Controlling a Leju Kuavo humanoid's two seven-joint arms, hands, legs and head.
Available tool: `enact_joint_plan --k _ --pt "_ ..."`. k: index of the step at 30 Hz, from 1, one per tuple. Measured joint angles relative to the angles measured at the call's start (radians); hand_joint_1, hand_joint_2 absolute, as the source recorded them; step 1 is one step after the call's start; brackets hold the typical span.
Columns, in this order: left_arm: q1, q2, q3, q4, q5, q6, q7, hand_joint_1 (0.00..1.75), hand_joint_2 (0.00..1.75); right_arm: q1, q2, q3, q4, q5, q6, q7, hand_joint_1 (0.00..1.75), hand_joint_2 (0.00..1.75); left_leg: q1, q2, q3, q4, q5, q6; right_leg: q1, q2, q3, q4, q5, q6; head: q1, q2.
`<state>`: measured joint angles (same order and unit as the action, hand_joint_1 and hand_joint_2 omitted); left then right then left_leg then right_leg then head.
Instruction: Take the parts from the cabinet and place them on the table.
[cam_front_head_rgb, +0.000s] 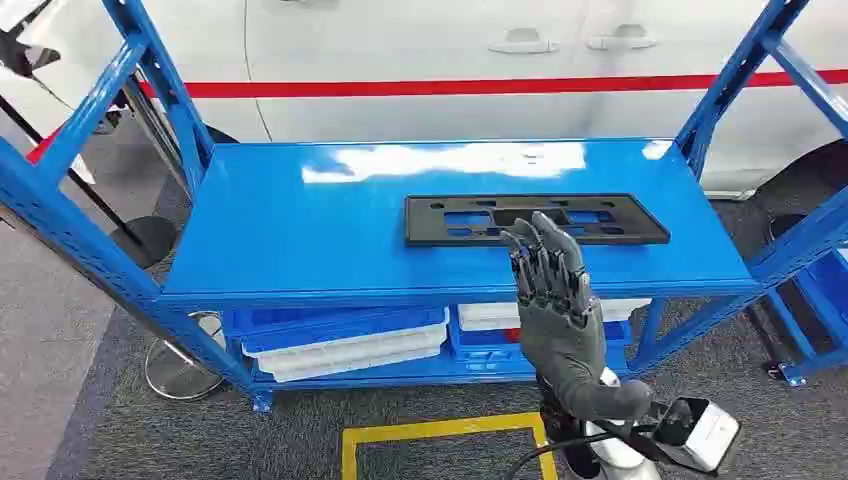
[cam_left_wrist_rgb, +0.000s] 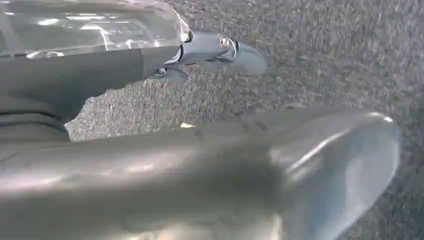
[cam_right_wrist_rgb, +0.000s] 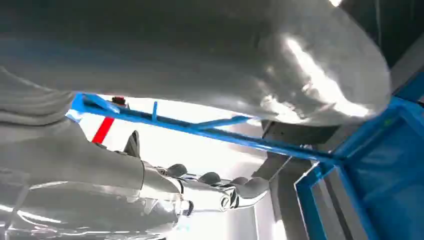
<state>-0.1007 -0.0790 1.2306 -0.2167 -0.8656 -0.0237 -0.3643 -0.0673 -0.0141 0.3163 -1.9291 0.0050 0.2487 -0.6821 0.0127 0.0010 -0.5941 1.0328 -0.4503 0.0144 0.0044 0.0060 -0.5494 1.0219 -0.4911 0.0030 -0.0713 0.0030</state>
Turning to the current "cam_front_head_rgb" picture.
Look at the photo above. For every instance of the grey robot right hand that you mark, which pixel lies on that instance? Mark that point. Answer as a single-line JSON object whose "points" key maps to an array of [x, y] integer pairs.
{"points": [[563, 338]]}

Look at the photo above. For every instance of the black plastic plate with cutouts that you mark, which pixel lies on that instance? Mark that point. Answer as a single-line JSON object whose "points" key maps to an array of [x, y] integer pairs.
{"points": [[437, 222]]}

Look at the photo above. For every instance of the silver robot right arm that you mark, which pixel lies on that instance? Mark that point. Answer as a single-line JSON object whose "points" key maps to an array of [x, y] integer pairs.
{"points": [[619, 457]]}

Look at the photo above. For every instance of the white plastic bin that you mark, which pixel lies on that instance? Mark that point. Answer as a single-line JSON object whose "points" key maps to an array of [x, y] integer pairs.
{"points": [[344, 358], [487, 316]]}

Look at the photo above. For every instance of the blue plastic bin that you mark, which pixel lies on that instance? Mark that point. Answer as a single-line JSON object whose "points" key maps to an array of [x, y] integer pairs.
{"points": [[484, 348], [331, 321]]}

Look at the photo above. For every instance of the yellow floor tape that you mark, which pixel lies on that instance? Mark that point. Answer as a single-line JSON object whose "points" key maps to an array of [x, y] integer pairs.
{"points": [[437, 428]]}

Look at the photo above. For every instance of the blue metal shelf rack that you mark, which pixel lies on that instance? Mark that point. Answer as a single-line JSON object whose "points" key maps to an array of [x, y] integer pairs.
{"points": [[331, 232]]}

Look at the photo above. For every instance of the black car wheel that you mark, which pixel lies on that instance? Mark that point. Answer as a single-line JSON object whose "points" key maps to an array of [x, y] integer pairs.
{"points": [[805, 179]]}

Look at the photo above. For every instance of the white car with red stripe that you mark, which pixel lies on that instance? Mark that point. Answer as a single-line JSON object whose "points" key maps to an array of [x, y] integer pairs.
{"points": [[411, 66]]}

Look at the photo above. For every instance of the round silver stand base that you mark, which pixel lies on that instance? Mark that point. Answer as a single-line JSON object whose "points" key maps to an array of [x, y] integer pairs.
{"points": [[182, 378]]}

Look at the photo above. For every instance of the black stand with round base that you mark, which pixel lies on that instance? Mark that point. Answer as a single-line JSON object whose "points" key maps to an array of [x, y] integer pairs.
{"points": [[149, 238]]}

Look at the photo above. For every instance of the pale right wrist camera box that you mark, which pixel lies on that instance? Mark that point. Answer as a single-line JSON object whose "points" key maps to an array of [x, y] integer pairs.
{"points": [[705, 434]]}

